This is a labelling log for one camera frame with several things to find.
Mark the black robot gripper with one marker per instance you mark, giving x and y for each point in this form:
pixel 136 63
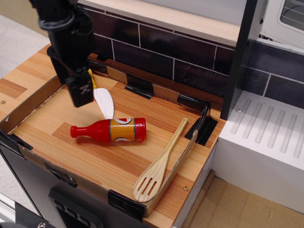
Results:
pixel 70 47

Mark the red hot sauce bottle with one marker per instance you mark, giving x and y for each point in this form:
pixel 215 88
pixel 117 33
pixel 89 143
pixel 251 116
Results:
pixel 114 130

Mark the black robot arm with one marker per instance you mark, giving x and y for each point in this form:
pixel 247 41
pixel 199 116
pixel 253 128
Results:
pixel 53 14

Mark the wooden slotted spatula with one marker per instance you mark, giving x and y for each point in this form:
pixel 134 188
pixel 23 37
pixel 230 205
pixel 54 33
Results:
pixel 150 181

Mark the black oven control panel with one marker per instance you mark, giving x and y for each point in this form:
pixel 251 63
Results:
pixel 72 214

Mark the black device bottom left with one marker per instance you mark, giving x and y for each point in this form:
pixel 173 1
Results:
pixel 18 216

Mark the light wooden shelf board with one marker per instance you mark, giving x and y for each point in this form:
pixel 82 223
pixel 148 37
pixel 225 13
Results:
pixel 180 21

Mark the white ridged sink drainboard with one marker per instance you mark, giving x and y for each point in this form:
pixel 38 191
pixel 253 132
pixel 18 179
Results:
pixel 261 150

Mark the white appliance with vent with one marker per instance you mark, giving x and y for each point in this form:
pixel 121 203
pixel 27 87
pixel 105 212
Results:
pixel 284 22

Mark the yellow handled toy knife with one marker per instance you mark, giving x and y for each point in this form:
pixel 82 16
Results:
pixel 103 99

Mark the black shelf post right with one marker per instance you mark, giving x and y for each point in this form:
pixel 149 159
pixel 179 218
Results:
pixel 250 29

